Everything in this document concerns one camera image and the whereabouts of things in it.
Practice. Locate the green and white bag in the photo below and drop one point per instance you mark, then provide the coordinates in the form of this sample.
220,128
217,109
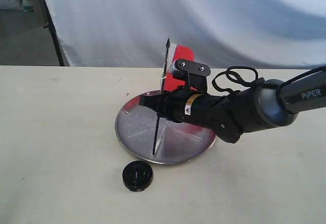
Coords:
27,5

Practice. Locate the round black flag base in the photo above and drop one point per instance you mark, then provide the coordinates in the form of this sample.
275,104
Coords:
137,175

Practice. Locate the white backdrop cloth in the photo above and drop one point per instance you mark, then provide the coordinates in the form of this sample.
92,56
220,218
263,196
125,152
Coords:
221,33

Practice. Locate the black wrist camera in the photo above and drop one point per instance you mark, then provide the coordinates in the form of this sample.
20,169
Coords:
194,74

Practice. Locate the black backdrop stand pole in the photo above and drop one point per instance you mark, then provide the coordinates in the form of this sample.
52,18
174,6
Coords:
52,30

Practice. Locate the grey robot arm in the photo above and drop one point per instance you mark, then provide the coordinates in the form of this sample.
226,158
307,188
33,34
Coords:
264,104

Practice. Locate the round metal plate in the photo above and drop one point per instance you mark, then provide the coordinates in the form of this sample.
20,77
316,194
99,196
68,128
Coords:
176,142

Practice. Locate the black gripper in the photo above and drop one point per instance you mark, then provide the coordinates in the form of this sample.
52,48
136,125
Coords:
187,106

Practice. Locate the red and white flag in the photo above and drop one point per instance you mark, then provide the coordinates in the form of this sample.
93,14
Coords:
178,85

